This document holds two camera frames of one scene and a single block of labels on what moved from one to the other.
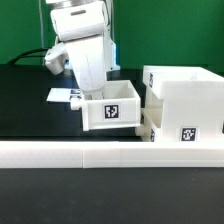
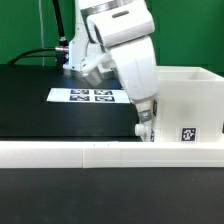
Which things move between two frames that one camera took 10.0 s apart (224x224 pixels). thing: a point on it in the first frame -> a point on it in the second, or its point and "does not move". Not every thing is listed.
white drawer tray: (119, 108) -> (154, 107)
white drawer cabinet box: (193, 102) does not move
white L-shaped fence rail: (111, 154) does not move
